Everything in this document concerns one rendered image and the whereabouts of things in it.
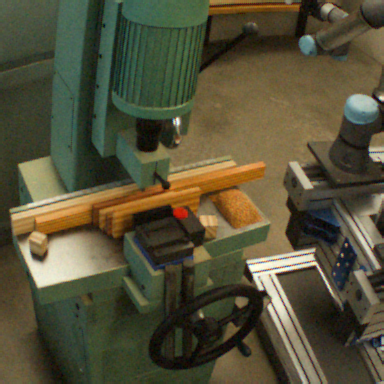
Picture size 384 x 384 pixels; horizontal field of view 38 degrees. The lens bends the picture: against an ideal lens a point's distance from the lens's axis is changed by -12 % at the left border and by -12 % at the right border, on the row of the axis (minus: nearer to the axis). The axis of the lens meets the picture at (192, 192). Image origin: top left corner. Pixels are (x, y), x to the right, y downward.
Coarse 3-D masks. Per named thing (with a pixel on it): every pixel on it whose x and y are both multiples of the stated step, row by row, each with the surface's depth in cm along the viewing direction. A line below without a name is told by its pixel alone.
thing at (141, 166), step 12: (120, 132) 140; (132, 132) 140; (120, 144) 140; (132, 144) 137; (120, 156) 142; (132, 156) 135; (144, 156) 134; (156, 156) 134; (168, 156) 135; (132, 168) 137; (144, 168) 133; (156, 168) 135; (168, 168) 136; (144, 180) 135; (156, 180) 137
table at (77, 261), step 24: (216, 192) 155; (216, 216) 148; (24, 240) 132; (48, 240) 133; (72, 240) 135; (96, 240) 136; (120, 240) 137; (216, 240) 141; (240, 240) 146; (264, 240) 151; (24, 264) 130; (48, 264) 128; (72, 264) 129; (96, 264) 130; (120, 264) 131; (48, 288) 123; (72, 288) 127; (96, 288) 131; (144, 312) 129
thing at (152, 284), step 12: (132, 240) 129; (132, 252) 129; (204, 252) 129; (132, 264) 130; (144, 264) 124; (180, 264) 125; (204, 264) 128; (132, 276) 133; (144, 276) 126; (156, 276) 123; (180, 276) 126; (204, 276) 131; (144, 288) 127; (156, 288) 125; (180, 288) 129; (156, 300) 128
